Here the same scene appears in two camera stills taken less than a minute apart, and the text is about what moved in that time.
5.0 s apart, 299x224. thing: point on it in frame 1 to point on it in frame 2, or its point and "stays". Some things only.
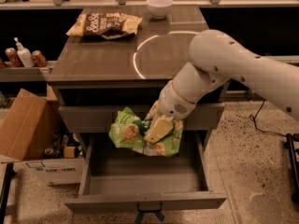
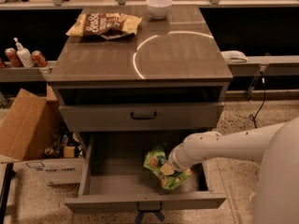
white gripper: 170,103 to 176,160
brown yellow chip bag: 108,25 stays
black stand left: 5,192 stays
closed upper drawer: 210,117 stays
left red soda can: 13,56 stays
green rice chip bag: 127,131 to 153,161
